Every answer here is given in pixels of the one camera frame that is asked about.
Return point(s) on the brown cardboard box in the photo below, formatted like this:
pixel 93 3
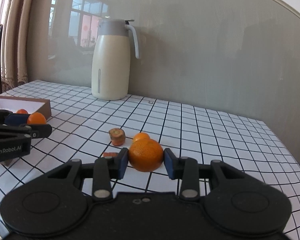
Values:
pixel 43 108

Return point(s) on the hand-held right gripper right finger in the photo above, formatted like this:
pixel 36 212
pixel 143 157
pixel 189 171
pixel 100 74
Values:
pixel 169 163

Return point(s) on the small orange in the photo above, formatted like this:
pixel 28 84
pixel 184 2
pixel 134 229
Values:
pixel 140 137
pixel 36 118
pixel 22 111

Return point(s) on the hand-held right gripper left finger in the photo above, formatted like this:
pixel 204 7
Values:
pixel 122 163

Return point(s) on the cream thermos jug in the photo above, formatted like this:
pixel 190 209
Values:
pixel 110 67

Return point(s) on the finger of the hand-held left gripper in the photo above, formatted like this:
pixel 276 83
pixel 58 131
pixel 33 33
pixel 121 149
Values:
pixel 15 119
pixel 40 130

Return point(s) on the large orange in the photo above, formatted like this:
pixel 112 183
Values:
pixel 146 156

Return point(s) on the white checked tablecloth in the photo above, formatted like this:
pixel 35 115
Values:
pixel 215 135

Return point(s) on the orange carrot piece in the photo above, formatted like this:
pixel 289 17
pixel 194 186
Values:
pixel 110 154
pixel 117 138

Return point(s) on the beige curtain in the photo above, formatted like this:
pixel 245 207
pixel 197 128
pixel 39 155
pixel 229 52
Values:
pixel 17 42

